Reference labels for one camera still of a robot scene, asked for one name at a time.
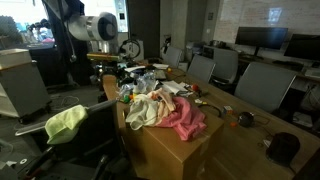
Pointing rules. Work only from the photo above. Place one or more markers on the small puzzle cube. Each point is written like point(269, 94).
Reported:
point(228, 110)

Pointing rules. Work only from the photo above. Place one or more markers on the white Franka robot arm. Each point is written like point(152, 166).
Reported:
point(96, 26)

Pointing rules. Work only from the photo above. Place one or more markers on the light grey office chair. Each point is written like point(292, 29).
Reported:
point(201, 68)
point(172, 56)
point(226, 63)
point(263, 85)

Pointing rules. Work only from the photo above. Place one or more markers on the orange ball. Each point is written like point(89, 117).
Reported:
point(169, 70)

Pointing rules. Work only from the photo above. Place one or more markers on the white spray bottle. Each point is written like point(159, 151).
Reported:
point(136, 89)

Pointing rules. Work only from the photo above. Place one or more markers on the wooden wall desk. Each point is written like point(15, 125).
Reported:
point(276, 63)

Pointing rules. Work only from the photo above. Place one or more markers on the small orange piece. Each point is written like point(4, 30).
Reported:
point(233, 124)

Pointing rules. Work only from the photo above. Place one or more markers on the green toy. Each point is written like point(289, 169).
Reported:
point(126, 99)

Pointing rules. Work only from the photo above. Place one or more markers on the pink towel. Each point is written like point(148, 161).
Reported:
point(185, 120)

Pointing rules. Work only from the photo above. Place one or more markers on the dark round ball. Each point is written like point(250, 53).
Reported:
point(246, 119)

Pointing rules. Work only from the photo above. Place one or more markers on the white upright box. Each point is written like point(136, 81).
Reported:
point(142, 50)

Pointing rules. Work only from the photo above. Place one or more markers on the black computer monitor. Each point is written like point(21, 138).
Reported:
point(303, 46)
point(261, 36)

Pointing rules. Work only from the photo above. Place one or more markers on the white rolling cabinet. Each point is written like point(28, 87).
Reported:
point(20, 86)

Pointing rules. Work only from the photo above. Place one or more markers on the white paper stack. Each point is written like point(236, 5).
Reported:
point(173, 86)

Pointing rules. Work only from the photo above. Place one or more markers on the red ball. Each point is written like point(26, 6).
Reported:
point(195, 88)

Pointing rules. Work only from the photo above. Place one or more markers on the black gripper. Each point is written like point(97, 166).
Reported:
point(106, 67)

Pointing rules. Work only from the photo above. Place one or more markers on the black round speaker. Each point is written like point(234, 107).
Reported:
point(283, 148)

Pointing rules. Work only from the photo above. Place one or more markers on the dark grey swivel chair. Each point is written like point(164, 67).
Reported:
point(93, 133)

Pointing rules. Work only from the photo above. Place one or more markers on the wall whiteboard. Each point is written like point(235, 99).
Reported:
point(300, 16)

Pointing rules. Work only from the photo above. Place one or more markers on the clear plastic bags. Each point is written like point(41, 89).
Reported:
point(145, 83)

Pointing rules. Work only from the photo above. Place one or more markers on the white towel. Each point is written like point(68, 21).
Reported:
point(141, 111)

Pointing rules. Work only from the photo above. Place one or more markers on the light green towel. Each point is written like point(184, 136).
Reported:
point(65, 125)

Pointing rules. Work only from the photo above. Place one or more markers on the brown cardboard box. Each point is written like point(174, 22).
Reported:
point(160, 153)

